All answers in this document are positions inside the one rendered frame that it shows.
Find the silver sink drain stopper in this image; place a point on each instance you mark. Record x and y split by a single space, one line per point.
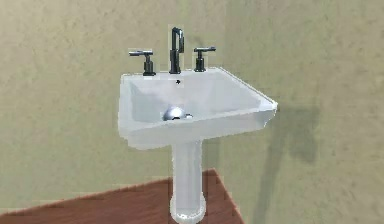
175 114

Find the black faucet spout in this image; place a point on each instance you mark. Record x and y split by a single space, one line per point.
175 56

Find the white pedestal sink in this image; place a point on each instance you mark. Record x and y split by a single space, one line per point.
213 100

